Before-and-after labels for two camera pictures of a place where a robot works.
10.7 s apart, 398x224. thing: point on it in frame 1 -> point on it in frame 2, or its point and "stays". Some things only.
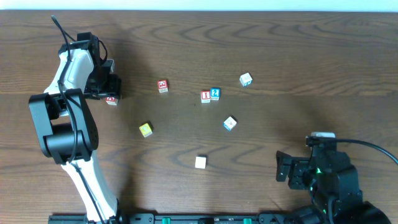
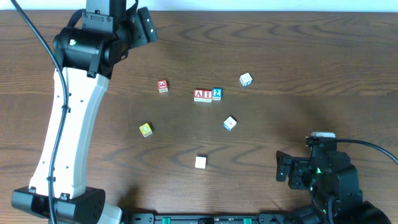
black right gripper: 294,171 stays
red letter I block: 205,96 stays
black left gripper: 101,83 -> 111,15
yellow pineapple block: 145,130 stays
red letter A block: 111,101 -> 198,95
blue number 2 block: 215,93 stays
